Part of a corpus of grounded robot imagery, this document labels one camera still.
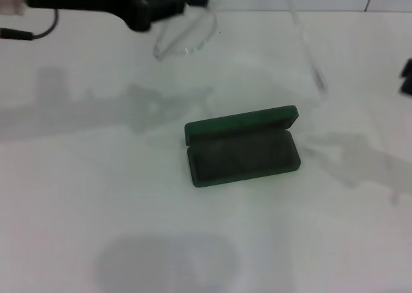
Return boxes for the clear transparent glasses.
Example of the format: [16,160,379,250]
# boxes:
[153,0,328,90]

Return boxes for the left arm dark cable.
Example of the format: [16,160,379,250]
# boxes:
[0,8,61,41]

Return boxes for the green glasses case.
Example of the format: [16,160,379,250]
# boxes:
[183,105,302,188]

